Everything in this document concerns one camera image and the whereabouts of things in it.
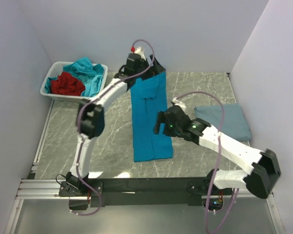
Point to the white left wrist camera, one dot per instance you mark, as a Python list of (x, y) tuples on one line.
[(139, 50)]

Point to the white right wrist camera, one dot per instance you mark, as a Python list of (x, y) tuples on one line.
[(179, 103)]

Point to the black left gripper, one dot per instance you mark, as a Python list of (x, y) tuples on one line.
[(157, 68)]

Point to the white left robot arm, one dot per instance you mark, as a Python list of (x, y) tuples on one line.
[(90, 120)]

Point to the teal t shirt in basket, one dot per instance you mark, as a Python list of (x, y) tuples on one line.
[(81, 67)]

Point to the bright blue t shirt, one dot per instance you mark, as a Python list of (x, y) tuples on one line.
[(148, 97)]

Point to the red t shirt in basket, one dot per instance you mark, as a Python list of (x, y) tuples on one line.
[(66, 84)]

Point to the white plastic laundry basket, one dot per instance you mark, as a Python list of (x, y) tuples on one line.
[(55, 70)]

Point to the folded grey-blue t shirt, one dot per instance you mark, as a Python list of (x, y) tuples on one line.
[(234, 124)]

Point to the light aqua t shirt in basket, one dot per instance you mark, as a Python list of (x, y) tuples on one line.
[(92, 85)]

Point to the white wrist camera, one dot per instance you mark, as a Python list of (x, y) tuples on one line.
[(139, 50), (179, 103)]

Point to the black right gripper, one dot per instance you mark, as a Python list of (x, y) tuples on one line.
[(161, 118)]

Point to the black base crossbar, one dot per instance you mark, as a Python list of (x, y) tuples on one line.
[(136, 191)]

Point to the aluminium frame rail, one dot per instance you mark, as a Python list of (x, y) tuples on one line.
[(33, 188)]

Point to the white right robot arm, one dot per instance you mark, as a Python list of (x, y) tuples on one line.
[(259, 170)]

